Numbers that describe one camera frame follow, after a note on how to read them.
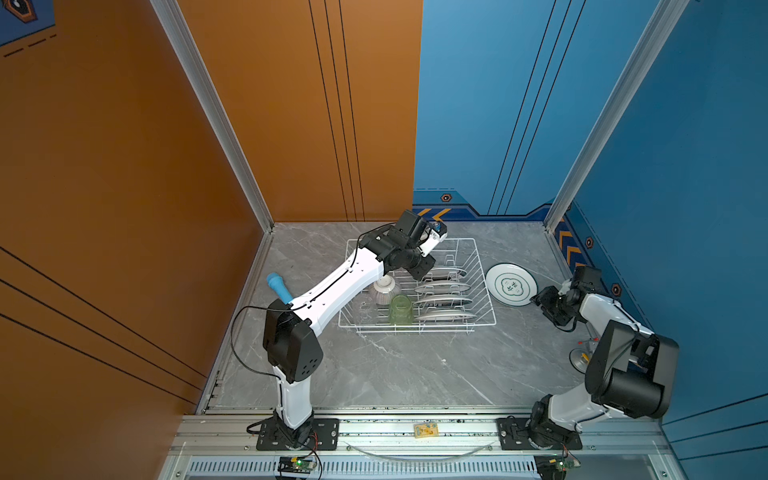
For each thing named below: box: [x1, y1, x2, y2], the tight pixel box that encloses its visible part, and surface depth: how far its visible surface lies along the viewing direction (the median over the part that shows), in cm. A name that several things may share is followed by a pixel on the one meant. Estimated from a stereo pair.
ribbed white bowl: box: [372, 274, 400, 305], surface depth 96 cm
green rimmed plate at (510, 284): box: [485, 262, 538, 307], surface depth 104 cm
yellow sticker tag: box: [414, 423, 439, 438], surface depth 75 cm
